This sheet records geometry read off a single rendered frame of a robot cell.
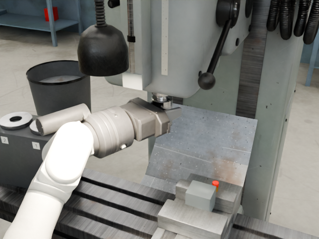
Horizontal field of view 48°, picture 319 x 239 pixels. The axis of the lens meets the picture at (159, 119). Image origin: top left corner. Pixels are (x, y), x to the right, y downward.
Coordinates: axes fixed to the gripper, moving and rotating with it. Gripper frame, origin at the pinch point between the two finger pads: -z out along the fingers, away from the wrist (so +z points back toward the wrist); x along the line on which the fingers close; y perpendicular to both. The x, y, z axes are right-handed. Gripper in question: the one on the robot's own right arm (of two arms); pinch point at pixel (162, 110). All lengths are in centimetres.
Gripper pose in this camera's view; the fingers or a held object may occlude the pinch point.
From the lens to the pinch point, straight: 79.0
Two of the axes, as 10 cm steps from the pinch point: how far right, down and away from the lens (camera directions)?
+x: -6.5, -3.7, 6.7
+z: -7.6, 3.0, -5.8
